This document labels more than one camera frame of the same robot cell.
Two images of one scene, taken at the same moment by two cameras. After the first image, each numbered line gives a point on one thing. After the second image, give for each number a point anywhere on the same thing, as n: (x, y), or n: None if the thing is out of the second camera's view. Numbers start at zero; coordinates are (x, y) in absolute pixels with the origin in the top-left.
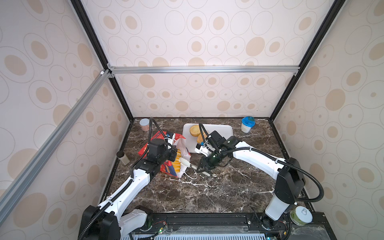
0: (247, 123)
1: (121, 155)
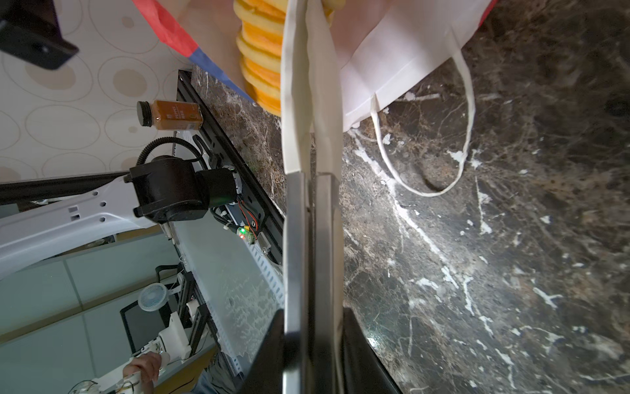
0: None
1: (171, 115)
